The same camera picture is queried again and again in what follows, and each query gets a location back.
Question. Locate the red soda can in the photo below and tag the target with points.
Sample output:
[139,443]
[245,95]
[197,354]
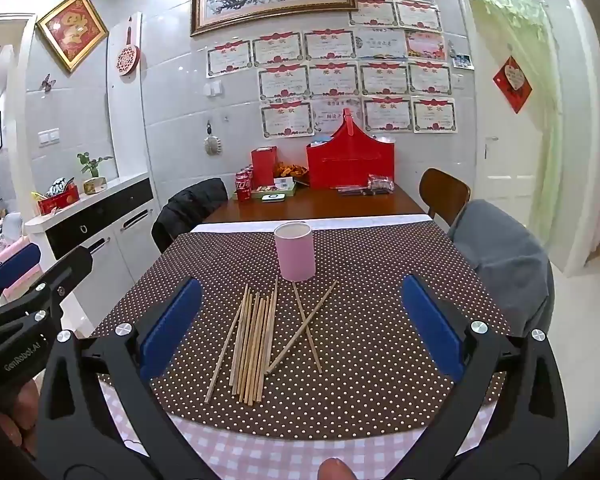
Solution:
[245,176]

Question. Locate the orange snack bag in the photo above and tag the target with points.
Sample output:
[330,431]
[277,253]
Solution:
[291,170]

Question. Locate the small wall photo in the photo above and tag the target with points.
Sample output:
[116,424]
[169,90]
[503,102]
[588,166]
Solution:
[462,61]

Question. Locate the small red box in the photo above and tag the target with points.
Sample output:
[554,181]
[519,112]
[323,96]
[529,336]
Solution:
[264,165]

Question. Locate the butterfly wall decoration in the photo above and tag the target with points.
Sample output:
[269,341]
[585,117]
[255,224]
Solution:
[47,83]

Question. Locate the small white device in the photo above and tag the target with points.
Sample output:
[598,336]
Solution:
[273,198]

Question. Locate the red round hanging ornament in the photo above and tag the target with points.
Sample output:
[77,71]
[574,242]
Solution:
[127,61]

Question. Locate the person's left hand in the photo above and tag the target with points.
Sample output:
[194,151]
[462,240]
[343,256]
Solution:
[17,410]

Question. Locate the person's right hand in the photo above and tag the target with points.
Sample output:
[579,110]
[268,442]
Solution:
[334,471]

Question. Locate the pink checkered tablecloth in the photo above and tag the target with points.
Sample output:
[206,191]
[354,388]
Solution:
[280,455]

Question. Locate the wall of award certificates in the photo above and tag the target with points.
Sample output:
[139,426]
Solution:
[330,80]

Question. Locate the red basket on counter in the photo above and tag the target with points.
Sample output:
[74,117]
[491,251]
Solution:
[57,203]

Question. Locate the framed red gold picture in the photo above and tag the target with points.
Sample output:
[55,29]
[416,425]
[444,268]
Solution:
[71,30]

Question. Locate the white and black cabinet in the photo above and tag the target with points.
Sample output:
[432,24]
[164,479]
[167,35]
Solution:
[105,240]

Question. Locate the hanging round metal strainer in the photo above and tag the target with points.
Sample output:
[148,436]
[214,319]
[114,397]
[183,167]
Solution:
[211,146]

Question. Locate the white door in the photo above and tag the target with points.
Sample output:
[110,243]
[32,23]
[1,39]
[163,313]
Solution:
[505,160]

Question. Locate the brown polka dot tablecloth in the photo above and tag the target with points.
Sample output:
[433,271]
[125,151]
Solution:
[360,360]

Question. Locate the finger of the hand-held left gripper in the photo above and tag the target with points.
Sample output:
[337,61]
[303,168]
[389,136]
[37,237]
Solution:
[15,265]
[67,270]

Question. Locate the white wall switch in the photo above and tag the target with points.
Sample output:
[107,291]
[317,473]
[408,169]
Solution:
[213,89]
[48,137]

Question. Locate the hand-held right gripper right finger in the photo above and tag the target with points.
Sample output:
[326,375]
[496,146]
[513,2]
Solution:
[432,330]

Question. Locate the green tray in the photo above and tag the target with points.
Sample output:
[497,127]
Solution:
[275,190]

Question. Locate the black jacket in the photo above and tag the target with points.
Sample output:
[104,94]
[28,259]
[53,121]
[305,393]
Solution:
[187,210]

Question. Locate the pink cylindrical cup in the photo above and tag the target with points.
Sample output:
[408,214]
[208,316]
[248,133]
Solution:
[294,255]

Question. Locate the wooden chair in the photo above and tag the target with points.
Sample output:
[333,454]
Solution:
[442,192]

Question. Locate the pile of wooden chopsticks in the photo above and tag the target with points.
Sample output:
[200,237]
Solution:
[252,345]

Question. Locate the potted green plant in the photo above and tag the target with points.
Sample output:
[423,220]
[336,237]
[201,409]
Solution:
[94,170]

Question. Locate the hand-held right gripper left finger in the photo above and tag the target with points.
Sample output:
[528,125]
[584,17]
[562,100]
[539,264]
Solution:
[172,330]

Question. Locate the red diamond paper decoration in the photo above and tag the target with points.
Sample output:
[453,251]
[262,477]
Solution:
[512,84]

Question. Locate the light green curtain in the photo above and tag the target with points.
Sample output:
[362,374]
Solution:
[545,125]

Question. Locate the red cola cans pack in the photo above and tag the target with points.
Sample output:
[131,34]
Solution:
[241,191]

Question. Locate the clear plastic packet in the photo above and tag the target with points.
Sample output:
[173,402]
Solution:
[381,182]

